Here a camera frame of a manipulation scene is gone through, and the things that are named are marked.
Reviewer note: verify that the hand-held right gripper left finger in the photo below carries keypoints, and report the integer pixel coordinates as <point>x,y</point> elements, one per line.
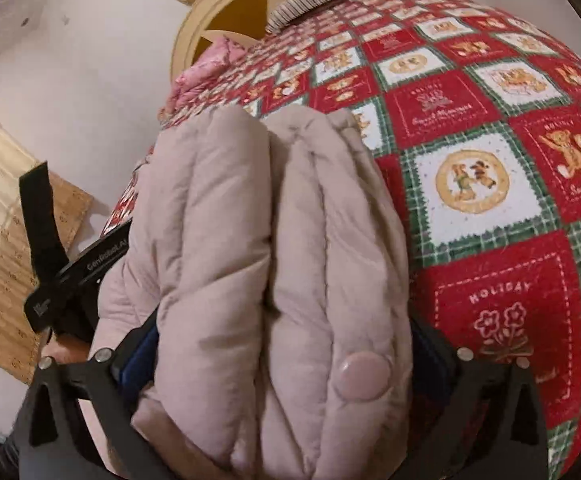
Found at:
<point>138,360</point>

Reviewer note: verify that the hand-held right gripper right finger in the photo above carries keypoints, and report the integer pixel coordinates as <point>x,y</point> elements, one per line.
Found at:
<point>430,360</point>

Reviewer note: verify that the beige puffer jacket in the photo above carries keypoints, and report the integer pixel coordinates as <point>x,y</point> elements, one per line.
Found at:
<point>320,240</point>

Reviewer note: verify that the red printed checkered blanket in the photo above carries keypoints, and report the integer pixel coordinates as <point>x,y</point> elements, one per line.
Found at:
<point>495,260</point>

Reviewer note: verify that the pink quilted pillow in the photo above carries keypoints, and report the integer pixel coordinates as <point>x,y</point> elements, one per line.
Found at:
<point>210,62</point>

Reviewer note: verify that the cream round bed headboard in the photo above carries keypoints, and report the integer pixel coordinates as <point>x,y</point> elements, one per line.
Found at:
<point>190,30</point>

